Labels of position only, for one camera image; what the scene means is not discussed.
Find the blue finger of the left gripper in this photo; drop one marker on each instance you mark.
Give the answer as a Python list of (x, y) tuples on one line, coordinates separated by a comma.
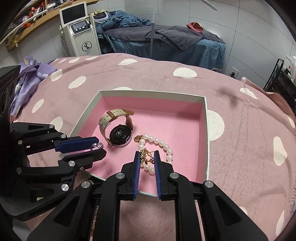
[(75, 144)]

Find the purple floral blanket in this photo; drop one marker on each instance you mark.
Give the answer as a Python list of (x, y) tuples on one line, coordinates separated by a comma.
[(32, 73)]

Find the blue crumpled duvet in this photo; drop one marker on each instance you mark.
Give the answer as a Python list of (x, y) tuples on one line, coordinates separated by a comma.
[(120, 19)]

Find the white beauty machine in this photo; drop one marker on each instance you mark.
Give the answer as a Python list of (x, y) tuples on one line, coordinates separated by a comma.
[(77, 31)]

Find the blue massage bed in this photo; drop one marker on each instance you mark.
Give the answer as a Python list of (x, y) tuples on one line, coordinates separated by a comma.
[(207, 53)]

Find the gold chain charm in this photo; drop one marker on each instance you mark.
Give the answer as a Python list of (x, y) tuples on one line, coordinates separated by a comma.
[(145, 155)]

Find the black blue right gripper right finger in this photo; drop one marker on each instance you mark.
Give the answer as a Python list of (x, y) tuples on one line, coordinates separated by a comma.
[(202, 210)]

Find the dark grey towel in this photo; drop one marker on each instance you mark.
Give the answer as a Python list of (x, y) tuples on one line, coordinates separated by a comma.
[(182, 37)]

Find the red folded cloth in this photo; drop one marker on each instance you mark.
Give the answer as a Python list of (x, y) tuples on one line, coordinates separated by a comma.
[(196, 27)]

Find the pink polka dot bedsheet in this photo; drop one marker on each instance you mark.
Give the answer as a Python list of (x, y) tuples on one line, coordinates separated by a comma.
[(225, 130)]

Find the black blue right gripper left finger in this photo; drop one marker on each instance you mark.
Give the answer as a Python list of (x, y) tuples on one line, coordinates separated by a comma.
[(91, 211)]

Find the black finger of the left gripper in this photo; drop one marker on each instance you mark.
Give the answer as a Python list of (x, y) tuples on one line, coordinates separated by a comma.
[(81, 161)]

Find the mint green pink jewelry box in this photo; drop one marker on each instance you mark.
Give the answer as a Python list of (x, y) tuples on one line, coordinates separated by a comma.
[(148, 136)]

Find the beige strap wrist watch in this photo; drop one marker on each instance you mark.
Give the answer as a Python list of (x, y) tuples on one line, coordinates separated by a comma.
[(120, 135)]

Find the black trolley cart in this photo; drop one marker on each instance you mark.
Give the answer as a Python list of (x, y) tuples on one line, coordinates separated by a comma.
[(280, 83)]

